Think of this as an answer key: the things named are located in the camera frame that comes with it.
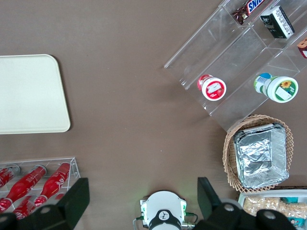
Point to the clear acrylic stepped shelf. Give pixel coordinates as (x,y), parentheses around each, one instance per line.
(216,48)

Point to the red Coca-Cola bottle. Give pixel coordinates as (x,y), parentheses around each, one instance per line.
(25,207)
(56,180)
(26,183)
(4,177)

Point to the clear acrylic bottle rack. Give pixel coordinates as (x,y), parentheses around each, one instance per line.
(75,167)

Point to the black white small carton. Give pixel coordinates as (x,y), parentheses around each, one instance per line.
(275,24)

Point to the red strawberry yoghurt cup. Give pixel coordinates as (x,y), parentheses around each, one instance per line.
(213,88)

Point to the clear puffed snack bag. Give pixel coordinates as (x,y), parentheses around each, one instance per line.
(261,206)
(293,209)

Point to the aluminium foil container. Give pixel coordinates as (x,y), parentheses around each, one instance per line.
(259,155)

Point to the white plastic snack tray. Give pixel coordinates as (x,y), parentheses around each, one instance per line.
(241,197)

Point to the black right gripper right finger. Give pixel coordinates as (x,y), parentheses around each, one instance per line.
(208,201)

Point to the green sunflower yoghurt cup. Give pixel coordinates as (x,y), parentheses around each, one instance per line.
(280,88)

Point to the small teal snack packet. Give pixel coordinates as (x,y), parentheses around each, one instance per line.
(290,199)

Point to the Snickers chocolate bar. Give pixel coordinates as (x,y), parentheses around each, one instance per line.
(254,4)

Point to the light wicker basket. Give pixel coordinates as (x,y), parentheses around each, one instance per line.
(230,153)

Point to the red cookie box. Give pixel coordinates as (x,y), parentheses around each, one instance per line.
(304,49)

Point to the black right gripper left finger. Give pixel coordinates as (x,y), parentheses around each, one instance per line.
(72,198)

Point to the teal snack box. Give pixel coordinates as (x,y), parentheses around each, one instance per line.
(296,221)

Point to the cream plastic tray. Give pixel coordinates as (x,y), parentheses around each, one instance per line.
(28,95)

